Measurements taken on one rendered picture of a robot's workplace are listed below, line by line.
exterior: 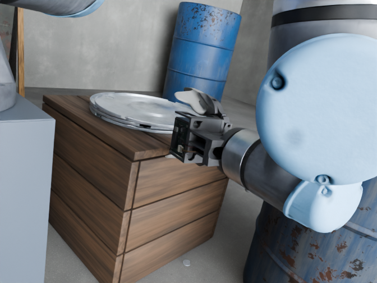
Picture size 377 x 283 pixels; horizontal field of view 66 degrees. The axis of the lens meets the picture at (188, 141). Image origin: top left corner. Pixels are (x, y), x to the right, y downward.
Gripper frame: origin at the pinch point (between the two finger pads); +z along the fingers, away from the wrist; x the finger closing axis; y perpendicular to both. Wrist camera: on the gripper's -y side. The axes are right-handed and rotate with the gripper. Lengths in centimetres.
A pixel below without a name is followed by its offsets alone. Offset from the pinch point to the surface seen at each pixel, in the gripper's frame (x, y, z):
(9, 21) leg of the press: -15, 30, 43
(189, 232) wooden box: 32.6, -13.0, 9.4
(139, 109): 1.1, 2.7, 16.9
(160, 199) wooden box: 18.4, 0.6, 3.6
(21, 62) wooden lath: 2, 23, 166
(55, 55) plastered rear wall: -5, 0, 206
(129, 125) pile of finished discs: 4.0, 6.4, 12.3
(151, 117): 2.0, 1.1, 13.3
